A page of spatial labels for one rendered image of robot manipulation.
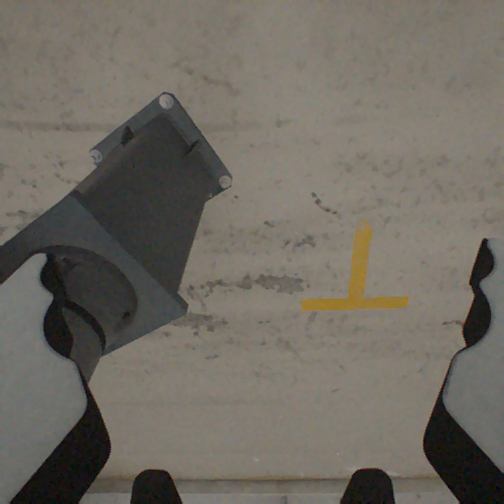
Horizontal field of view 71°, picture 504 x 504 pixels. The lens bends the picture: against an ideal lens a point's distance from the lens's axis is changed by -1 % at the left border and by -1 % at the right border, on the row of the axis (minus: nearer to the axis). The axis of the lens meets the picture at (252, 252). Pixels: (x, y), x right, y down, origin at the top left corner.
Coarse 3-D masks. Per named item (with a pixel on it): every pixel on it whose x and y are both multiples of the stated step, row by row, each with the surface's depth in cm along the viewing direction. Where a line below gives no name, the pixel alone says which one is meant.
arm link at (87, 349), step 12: (72, 312) 47; (72, 324) 46; (84, 324) 47; (84, 336) 46; (96, 336) 49; (72, 348) 44; (84, 348) 46; (96, 348) 48; (84, 360) 45; (96, 360) 49; (84, 372) 45
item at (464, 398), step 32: (480, 256) 10; (480, 288) 8; (480, 320) 8; (480, 352) 7; (448, 384) 6; (480, 384) 6; (448, 416) 6; (480, 416) 6; (448, 448) 6; (480, 448) 5; (448, 480) 6; (480, 480) 5
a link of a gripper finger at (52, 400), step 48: (0, 288) 9; (48, 288) 9; (0, 336) 8; (48, 336) 8; (0, 384) 7; (48, 384) 7; (0, 432) 6; (48, 432) 6; (96, 432) 7; (0, 480) 5; (48, 480) 6
